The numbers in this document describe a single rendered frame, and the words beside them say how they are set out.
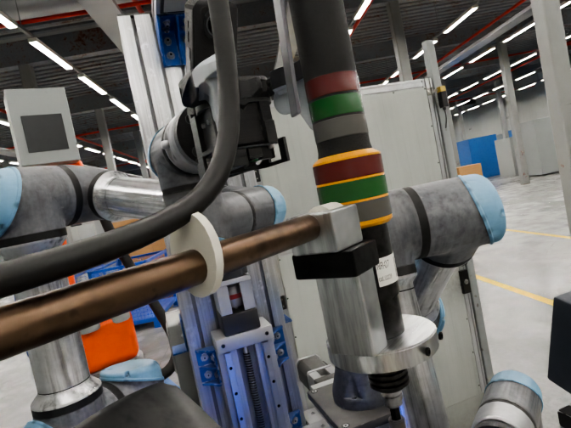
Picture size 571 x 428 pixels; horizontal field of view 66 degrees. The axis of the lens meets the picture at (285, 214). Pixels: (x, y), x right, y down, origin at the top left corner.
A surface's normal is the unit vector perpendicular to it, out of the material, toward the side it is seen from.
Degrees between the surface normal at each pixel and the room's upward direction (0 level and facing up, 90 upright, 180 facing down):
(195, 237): 90
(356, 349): 90
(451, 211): 77
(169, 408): 35
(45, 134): 90
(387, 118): 91
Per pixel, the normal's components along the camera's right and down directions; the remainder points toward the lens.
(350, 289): -0.58, 0.16
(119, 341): 0.54, -0.06
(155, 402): 0.36, -0.91
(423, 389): 0.12, -0.18
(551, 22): 0.08, 0.04
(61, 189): 0.83, -0.24
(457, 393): 0.30, -0.01
